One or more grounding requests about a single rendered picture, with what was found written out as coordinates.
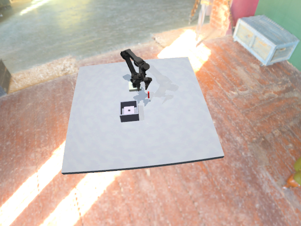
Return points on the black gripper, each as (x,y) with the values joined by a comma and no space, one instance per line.
(146,80)

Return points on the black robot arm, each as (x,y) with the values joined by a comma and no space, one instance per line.
(139,62)

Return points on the white square plate with hole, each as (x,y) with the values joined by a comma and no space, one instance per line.
(129,110)

